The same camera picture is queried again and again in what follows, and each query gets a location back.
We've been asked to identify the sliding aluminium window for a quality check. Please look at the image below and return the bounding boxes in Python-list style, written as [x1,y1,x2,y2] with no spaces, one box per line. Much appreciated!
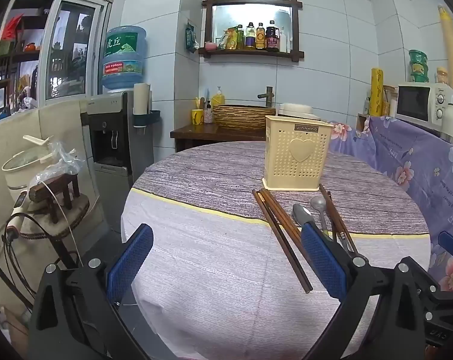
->
[0,0,114,125]

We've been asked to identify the wooden sink cabinet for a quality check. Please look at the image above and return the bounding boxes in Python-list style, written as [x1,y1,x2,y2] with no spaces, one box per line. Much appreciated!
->
[170,123,267,153]

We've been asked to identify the dark soy sauce bottle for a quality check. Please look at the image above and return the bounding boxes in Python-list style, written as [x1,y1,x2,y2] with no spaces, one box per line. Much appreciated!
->
[265,20,281,52]

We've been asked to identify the clear plastic bag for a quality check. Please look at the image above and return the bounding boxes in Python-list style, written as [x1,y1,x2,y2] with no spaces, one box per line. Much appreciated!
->
[29,140,87,193]

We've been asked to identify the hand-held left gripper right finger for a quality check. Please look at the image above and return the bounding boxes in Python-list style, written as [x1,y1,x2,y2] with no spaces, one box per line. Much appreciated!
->
[301,223,427,360]

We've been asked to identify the cream pot with paddle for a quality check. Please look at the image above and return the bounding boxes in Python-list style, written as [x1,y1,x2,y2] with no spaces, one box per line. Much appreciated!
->
[1,135,64,204]

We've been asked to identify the blue water jug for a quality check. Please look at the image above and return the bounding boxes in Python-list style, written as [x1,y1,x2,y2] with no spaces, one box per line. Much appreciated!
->
[101,25,148,92]

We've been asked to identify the woven pattern basin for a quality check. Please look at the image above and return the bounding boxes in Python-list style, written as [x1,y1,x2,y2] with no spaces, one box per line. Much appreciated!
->
[213,104,277,132]

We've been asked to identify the thin white wire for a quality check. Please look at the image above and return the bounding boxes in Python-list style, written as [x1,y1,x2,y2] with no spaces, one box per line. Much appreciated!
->
[38,181,85,268]

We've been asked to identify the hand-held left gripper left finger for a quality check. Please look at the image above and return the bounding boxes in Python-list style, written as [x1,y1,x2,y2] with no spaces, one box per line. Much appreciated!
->
[28,223,154,360]

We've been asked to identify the bamboo style faucet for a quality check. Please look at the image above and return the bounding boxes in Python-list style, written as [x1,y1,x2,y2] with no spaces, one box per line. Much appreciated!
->
[257,86,275,107]

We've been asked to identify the cooking oil bottle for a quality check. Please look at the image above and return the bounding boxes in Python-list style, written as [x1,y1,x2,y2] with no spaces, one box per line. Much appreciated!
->
[244,22,257,50]

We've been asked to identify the white microwave oven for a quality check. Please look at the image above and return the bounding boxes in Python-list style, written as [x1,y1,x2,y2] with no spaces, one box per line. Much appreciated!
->
[395,82,453,134]

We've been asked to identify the wooden framed wall shelf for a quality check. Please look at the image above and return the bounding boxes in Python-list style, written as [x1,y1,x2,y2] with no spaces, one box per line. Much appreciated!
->
[198,0,306,62]

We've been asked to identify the round woven stool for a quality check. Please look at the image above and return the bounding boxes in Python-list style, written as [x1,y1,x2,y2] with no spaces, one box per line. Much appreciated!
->
[14,193,91,241]

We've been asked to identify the brown wooden chopstick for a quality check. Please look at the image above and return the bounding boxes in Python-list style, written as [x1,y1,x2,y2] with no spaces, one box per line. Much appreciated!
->
[326,192,350,241]
[319,184,358,256]
[261,188,303,234]
[257,188,306,247]
[252,189,314,294]

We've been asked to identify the grey water dispenser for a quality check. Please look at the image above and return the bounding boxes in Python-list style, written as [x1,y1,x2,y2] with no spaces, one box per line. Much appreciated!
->
[80,91,155,193]

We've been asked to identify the beige cloth cover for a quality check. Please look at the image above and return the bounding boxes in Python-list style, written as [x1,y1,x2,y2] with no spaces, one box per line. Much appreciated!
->
[0,98,97,233]

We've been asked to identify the small dark wooden bench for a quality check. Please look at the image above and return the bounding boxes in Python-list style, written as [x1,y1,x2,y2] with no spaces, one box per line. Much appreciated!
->
[28,174,82,224]

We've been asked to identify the cream perforated utensil holder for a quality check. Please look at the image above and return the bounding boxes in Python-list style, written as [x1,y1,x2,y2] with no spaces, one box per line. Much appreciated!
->
[262,115,334,192]

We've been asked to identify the yellow seasoning packet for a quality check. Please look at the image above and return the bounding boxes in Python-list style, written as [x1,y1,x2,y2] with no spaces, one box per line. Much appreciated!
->
[217,26,238,50]

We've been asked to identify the teal cup holder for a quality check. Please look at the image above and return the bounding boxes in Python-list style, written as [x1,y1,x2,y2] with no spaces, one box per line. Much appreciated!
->
[132,110,161,130]

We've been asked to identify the white handheld device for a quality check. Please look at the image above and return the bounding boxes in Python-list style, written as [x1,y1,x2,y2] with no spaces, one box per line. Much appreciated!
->
[6,191,29,234]

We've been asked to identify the black cable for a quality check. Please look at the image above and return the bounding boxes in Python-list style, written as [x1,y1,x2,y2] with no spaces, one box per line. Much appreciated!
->
[0,214,81,310]

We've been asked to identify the round table with purple cloth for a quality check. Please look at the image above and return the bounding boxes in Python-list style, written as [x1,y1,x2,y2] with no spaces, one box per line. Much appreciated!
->
[121,140,431,360]

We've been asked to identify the tall stack of paper cups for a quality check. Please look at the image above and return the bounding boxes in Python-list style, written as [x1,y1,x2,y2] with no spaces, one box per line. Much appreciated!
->
[437,5,453,91]

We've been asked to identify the white paper cup stack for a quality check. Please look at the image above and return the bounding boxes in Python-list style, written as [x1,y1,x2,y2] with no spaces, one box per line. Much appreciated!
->
[133,82,152,117]

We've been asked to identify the metal spoon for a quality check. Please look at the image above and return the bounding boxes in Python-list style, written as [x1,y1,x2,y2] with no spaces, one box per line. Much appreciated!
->
[310,196,332,239]
[292,202,314,230]

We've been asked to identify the purple floral cloth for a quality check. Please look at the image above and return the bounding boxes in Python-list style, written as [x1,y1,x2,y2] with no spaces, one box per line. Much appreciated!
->
[329,114,453,293]

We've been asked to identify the green hanging packet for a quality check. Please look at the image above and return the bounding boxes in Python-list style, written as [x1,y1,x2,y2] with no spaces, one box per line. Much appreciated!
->
[185,22,197,54]

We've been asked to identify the yellow wrap roll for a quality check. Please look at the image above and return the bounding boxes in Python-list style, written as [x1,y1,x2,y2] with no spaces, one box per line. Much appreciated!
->
[370,67,384,117]

